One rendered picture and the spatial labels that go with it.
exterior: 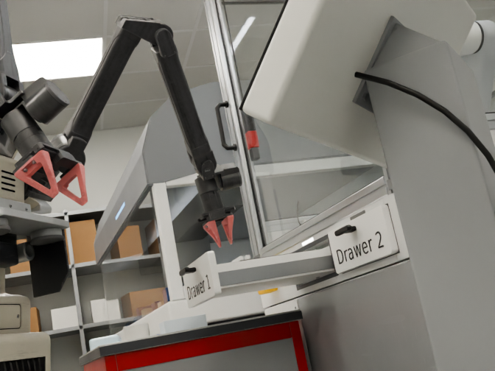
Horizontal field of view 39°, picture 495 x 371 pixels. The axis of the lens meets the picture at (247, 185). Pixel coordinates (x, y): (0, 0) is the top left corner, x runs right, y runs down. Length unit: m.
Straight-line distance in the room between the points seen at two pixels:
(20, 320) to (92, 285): 4.42
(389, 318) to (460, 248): 0.75
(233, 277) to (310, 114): 0.91
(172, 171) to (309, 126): 1.88
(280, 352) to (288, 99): 1.27
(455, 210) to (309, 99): 0.23
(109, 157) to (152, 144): 3.53
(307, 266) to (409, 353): 0.38
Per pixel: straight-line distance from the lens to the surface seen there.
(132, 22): 1.74
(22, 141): 1.32
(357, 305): 1.78
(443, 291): 0.93
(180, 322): 2.03
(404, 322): 1.60
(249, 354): 2.00
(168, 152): 2.79
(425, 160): 0.94
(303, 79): 0.86
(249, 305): 2.74
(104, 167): 6.28
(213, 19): 2.62
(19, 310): 1.64
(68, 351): 6.02
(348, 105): 0.99
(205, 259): 1.76
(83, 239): 5.66
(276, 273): 1.79
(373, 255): 1.63
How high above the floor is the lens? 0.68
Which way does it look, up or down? 13 degrees up
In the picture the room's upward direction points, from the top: 11 degrees counter-clockwise
